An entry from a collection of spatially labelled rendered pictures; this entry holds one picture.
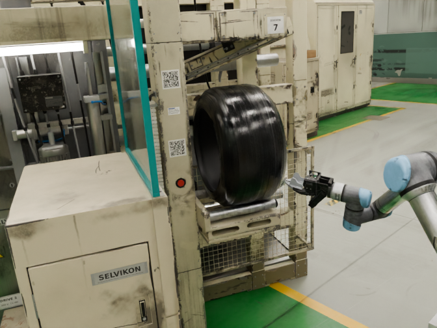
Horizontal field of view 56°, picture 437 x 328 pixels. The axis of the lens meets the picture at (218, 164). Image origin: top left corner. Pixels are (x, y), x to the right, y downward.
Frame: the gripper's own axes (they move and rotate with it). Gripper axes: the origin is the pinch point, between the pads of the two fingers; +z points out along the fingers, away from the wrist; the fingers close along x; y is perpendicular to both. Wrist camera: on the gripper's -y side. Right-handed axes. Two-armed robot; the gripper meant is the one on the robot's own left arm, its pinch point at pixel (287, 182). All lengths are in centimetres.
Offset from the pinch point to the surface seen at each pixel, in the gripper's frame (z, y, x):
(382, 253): -37, -140, -97
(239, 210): 17.3, -9.9, 15.0
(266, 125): 9.2, 27.5, -0.9
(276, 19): 29, 49, -60
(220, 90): 32.8, 36.9, -6.9
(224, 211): 22.5, -8.1, 19.9
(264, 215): 7.8, -15.5, 8.7
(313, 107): 125, -230, -428
